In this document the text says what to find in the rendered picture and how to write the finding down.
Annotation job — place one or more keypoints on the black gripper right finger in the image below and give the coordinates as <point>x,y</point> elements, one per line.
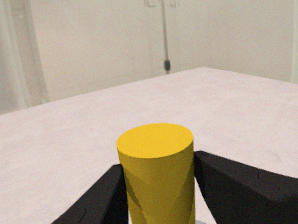
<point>237,193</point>

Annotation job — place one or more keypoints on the yellow cylinder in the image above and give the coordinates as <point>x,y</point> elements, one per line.
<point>158,165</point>

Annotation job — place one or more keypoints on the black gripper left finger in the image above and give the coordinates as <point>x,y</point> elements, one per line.
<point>105,202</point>

